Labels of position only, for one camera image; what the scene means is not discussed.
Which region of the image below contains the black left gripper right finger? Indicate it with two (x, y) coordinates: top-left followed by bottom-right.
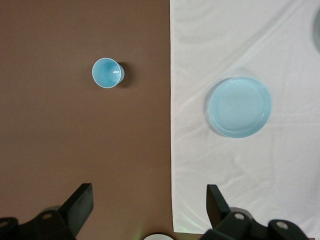
(199, 184), (311, 240)

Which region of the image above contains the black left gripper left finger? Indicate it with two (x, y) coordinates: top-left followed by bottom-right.
(0, 183), (95, 240)

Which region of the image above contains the blue cup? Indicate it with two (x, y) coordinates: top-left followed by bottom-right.
(91, 57), (126, 89)

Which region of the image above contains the blue plate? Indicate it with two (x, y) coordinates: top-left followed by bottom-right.
(207, 76), (273, 139)

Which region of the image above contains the green plate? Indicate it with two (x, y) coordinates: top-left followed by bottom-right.
(312, 7), (320, 54)

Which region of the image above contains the white cloth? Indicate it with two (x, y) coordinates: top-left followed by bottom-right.
(169, 0), (320, 240)

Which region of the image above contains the brown table cover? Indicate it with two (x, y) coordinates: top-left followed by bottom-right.
(0, 0), (208, 240)

